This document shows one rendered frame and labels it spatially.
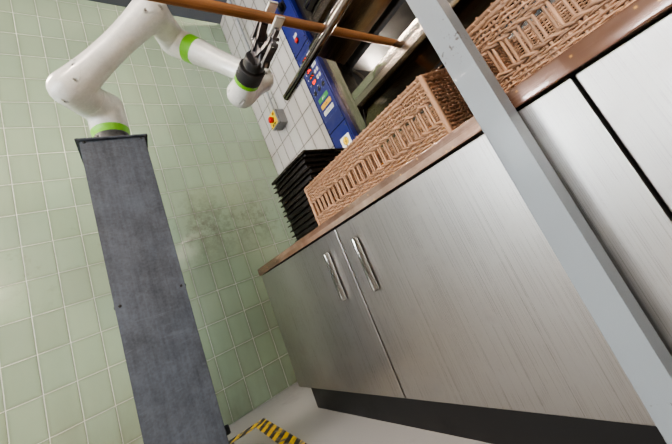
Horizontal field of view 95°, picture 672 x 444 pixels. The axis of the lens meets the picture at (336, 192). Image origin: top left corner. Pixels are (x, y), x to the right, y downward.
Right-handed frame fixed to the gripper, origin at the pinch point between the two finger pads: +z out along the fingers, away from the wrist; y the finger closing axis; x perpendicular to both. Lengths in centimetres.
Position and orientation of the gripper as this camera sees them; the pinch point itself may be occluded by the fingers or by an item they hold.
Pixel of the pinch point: (273, 18)
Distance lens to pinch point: 108.7
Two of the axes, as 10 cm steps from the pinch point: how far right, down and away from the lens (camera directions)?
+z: 5.1, -4.2, -7.5
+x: -7.7, 1.7, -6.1
